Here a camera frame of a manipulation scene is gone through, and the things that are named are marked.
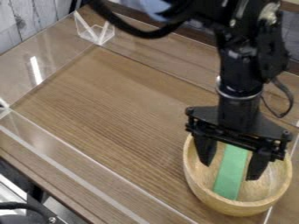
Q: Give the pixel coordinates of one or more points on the clear acrylic corner bracket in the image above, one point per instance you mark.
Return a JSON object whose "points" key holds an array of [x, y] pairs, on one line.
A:
{"points": [[96, 34]]}

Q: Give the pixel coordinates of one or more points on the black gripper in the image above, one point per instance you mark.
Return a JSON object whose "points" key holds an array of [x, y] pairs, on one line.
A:
{"points": [[235, 122]]}

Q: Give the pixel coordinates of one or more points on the green flat rectangular block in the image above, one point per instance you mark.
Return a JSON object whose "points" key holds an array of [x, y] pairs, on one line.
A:
{"points": [[231, 171]]}

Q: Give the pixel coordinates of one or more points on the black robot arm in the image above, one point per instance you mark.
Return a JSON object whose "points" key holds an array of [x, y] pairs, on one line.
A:
{"points": [[252, 57]]}

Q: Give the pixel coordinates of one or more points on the round wooden bowl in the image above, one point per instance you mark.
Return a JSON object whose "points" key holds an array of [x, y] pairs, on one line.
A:
{"points": [[258, 194]]}

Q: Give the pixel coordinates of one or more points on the black metal clamp bracket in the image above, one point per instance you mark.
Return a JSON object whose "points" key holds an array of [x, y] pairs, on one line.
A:
{"points": [[38, 213]]}

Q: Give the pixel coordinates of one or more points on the clear acrylic enclosure wall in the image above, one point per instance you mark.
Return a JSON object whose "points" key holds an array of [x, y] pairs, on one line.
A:
{"points": [[94, 131]]}

